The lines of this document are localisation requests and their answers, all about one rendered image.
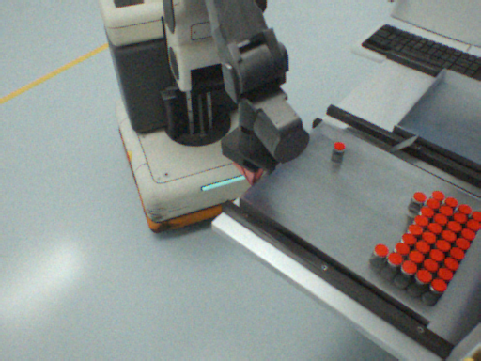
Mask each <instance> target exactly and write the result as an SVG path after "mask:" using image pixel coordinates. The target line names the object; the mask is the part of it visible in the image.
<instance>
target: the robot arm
mask: <svg viewBox="0 0 481 361"><path fill-rule="evenodd" d="M205 2H206V5H207V8H208V11H209V20H210V25H211V34H212V36H213V37H214V42H215V44H216V46H217V48H218V50H219V51H218V52H217V54H218V56H219V57H220V60H221V64H222V72H223V76H224V81H225V91H227V94H228V95H229V96H230V97H231V98H232V99H233V101H234V103H236V104H239V127H237V128H236V129H234V130H233V131H232V132H231V133H229V134H228V135H227V136H226V137H224V138H223V139H222V140H221V141H220V142H221V149H222V155H224V156H225V157H226V158H228V159H229V160H231V161H233V165H234V166H235V167H236V168H237V169H238V170H239V171H240V173H241V174H242V175H243V176H244V178H246V179H247V181H248V182H249V184H250V185H251V186H253V185H254V183H255V182H256V181H258V180H259V179H260V177H261V175H262V174H263V172H264V171H266V172H267V174H266V175H270V174H271V173H272V172H273V171H274V170H275V167H276V166H277V165H278V164H279V163H280V162H281V163H282V164H284V163H285V162H290V161H292V160H293V159H295V158H297V157H298V156H299V155H301V154H302V153H303V152H304V150H305V149H306V147H307V145H308V143H309V140H310V136H309V133H308V132H307V131H306V130H305V128H304V127H303V122H302V120H301V118H300V117H299V115H298V114H297V112H296V111H295V110H293V109H292V106H291V105H290V104H289V103H288V102H287V94H286V92H285V91H284V90H283V89H282V88H281V87H280V85H283V84H285V83H286V72H289V59H288V53H287V49H286V48H285V44H284V43H283V42H278V39H277V37H276V35H275V33H274V31H273V28H272V27H271V28H268V26H267V25H266V22H265V17H264V15H263V13H262V10H261V9H260V8H259V7H258V5H257V4H256V2H255V1H254V0H205ZM247 40H250V43H248V44H246V45H244V46H241V47H240V48H239V47H238V45H237V44H239V43H240V42H245V41H247Z"/></svg>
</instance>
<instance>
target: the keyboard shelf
mask: <svg viewBox="0 0 481 361"><path fill-rule="evenodd" d="M385 24H388V23H380V24H378V25H377V27H376V28H373V29H372V30H371V31H370V32H369V33H368V34H366V35H365V36H364V37H363V38H362V39H359V41H358V42H356V43H355V44H354V45H353V46H352V47H351V52H352V53H354V54H356V55H359V56H361V57H365V58H367V59H370V60H372V61H374V62H376V63H378V64H382V63H383V62H384V60H385V59H386V55H382V54H380V53H378V52H373V51H371V50H369V49H366V48H365V47H363V46H361V44H362V42H364V41H365V40H366V39H368V38H369V37H370V36H371V34H374V33H375V32H376V31H377V30H378V29H379V28H381V27H382V26H383V25H385ZM409 32H410V33H413V34H415V35H416V36H423V37H425V38H427V39H429V40H434V41H436V42H441V43H442V46H443V45H444V44H445V45H448V46H449V48H450V47H453V48H455V49H456V50H457V49H459V50H461V51H463V53H464V52H466V53H469V52H468V51H469V50H471V47H472V45H471V44H468V43H464V42H461V41H459V40H456V39H452V38H448V37H445V36H442V35H441V34H438V33H436V32H433V31H429V30H425V29H424V28H421V27H418V26H416V25H415V26H414V27H413V28H412V29H411V30H409ZM469 54H471V55H473V54H472V53H469Z"/></svg>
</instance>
